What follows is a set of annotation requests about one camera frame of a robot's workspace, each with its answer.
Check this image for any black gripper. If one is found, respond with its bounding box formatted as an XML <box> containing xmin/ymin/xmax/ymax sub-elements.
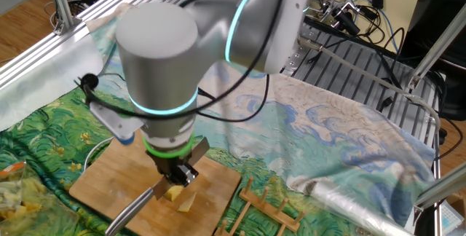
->
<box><xmin>145</xmin><ymin>148</ymin><xmax>200</xmax><ymax>188</ymax></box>

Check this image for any steel cleaver knife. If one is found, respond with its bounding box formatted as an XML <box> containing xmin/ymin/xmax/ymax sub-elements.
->
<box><xmin>104</xmin><ymin>136</ymin><xmax>211</xmax><ymax>236</ymax></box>

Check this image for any black clamp mount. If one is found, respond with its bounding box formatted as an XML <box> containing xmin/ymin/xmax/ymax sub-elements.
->
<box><xmin>320</xmin><ymin>1</ymin><xmax>361</xmax><ymax>36</ymax></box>

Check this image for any blue cable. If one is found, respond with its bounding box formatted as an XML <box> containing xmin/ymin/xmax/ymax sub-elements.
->
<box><xmin>333</xmin><ymin>0</ymin><xmax>401</xmax><ymax>53</ymax></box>

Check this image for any large black case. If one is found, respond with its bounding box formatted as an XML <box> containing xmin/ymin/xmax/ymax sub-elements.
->
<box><xmin>398</xmin><ymin>0</ymin><xmax>466</xmax><ymax>122</ymax></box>

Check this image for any thin yellow potato slice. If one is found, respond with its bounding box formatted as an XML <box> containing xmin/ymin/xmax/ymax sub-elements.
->
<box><xmin>177</xmin><ymin>192</ymin><xmax>197</xmax><ymax>213</ymax></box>

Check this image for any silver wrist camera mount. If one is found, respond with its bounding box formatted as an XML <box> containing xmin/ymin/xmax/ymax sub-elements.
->
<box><xmin>89</xmin><ymin>101</ymin><xmax>145</xmax><ymax>146</ymax></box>

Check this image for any thin black cable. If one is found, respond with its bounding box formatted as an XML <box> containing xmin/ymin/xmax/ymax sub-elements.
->
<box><xmin>196</xmin><ymin>74</ymin><xmax>271</xmax><ymax>123</ymax></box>

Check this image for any clear plastic wrap roll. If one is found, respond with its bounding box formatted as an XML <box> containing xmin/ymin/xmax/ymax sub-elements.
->
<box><xmin>307</xmin><ymin>179</ymin><xmax>416</xmax><ymax>236</ymax></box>

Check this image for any aluminium frame post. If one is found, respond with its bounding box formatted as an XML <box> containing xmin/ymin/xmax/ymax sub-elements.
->
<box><xmin>43</xmin><ymin>0</ymin><xmax>79</xmax><ymax>36</ymax></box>
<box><xmin>406</xmin><ymin>2</ymin><xmax>466</xmax><ymax>91</ymax></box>
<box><xmin>414</xmin><ymin>162</ymin><xmax>466</xmax><ymax>211</ymax></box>

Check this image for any wooden peg rack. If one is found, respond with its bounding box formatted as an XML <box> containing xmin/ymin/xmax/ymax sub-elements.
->
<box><xmin>213</xmin><ymin>176</ymin><xmax>307</xmax><ymax>236</ymax></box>

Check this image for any black plug connector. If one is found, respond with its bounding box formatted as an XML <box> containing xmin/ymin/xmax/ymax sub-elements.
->
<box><xmin>378</xmin><ymin>96</ymin><xmax>394</xmax><ymax>111</ymax></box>

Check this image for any thick black cable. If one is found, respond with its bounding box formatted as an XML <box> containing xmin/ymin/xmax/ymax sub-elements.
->
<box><xmin>74</xmin><ymin>0</ymin><xmax>292</xmax><ymax>120</ymax></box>

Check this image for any white grid tray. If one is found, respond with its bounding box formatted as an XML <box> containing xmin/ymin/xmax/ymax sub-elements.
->
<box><xmin>438</xmin><ymin>200</ymin><xmax>466</xmax><ymax>236</ymax></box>

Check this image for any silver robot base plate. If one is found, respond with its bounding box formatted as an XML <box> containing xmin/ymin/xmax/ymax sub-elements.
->
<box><xmin>285</xmin><ymin>41</ymin><xmax>310</xmax><ymax>73</ymax></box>

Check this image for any bag of chopped potato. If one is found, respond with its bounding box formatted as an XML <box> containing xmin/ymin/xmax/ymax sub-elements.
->
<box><xmin>0</xmin><ymin>161</ymin><xmax>79</xmax><ymax>236</ymax></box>

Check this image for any grey hose metal connector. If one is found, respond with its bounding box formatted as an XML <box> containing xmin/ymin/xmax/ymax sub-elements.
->
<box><xmin>297</xmin><ymin>35</ymin><xmax>442</xmax><ymax>137</ymax></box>

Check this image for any wooden cutting board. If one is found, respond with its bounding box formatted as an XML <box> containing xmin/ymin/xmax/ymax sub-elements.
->
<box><xmin>68</xmin><ymin>130</ymin><xmax>242</xmax><ymax>236</ymax></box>

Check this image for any painted landscape tablecloth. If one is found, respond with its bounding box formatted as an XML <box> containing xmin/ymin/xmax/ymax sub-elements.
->
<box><xmin>0</xmin><ymin>2</ymin><xmax>438</xmax><ymax>236</ymax></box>

